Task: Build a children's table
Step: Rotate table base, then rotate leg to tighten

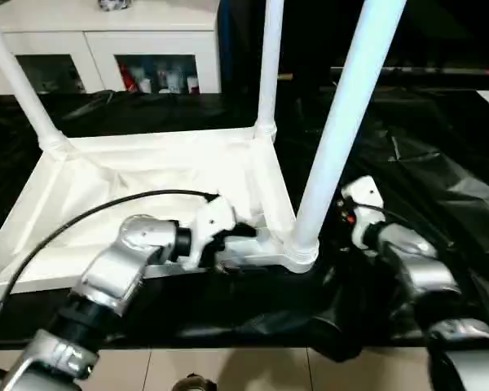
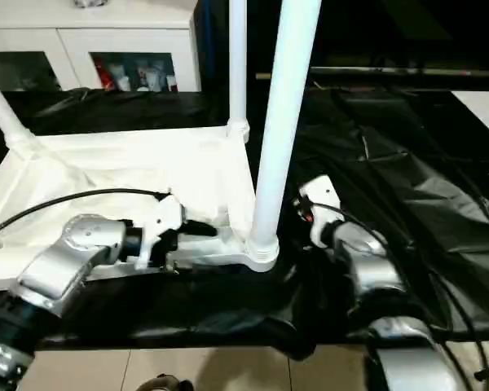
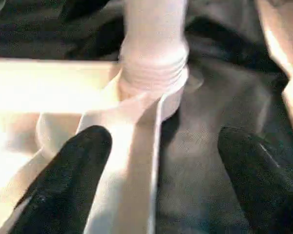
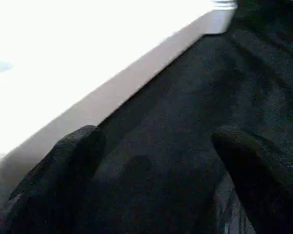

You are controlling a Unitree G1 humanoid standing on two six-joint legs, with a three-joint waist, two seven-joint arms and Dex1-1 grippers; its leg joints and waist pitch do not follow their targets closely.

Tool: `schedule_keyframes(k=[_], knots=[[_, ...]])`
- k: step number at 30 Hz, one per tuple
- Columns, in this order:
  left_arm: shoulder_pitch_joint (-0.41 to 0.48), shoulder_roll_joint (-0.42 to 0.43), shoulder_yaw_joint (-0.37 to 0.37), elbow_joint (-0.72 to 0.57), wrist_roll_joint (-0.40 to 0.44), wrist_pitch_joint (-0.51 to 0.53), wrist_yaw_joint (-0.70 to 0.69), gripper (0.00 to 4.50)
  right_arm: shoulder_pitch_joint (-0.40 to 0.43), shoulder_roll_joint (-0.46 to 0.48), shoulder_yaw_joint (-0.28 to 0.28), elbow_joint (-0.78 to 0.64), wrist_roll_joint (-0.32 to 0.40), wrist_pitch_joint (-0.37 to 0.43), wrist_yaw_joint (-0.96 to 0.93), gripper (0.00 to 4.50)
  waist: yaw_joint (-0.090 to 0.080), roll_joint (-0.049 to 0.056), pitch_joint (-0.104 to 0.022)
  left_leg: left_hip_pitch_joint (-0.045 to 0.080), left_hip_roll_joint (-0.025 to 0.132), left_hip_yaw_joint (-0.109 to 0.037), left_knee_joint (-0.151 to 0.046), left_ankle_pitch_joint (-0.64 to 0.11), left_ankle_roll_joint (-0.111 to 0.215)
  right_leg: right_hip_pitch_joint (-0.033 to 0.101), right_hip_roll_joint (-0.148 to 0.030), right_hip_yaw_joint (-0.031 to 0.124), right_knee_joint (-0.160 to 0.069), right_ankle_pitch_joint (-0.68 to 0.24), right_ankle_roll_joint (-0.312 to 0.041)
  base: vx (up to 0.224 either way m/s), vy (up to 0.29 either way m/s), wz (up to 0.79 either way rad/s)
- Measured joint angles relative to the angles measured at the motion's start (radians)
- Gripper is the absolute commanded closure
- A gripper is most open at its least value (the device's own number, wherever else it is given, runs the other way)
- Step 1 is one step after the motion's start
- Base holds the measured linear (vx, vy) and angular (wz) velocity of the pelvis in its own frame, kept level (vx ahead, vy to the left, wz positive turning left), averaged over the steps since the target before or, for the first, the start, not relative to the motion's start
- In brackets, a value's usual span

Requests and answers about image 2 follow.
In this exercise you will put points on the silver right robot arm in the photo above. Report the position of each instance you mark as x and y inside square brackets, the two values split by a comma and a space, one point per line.
[375, 269]

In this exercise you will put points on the clear glass ornament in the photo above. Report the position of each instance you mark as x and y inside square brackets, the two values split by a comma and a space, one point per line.
[89, 3]

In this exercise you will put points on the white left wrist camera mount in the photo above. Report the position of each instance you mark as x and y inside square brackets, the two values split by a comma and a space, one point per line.
[163, 216]

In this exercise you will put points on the black table mat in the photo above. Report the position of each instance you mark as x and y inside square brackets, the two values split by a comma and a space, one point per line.
[391, 171]

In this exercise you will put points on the white glass-door cabinet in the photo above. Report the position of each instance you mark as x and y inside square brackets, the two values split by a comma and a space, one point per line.
[65, 36]

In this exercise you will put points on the dark robot foot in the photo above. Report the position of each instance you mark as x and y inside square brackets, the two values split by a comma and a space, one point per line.
[167, 383]

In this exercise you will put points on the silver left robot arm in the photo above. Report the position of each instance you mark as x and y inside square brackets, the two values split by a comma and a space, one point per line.
[77, 244]

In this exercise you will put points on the white plastic table leg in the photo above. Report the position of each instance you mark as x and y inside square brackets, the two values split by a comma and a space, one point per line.
[4, 106]
[285, 102]
[238, 61]

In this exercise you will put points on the white plastic table top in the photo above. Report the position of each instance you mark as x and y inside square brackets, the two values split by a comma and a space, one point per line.
[106, 171]

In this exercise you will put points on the white flat board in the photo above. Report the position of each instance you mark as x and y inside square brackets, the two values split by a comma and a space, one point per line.
[483, 114]

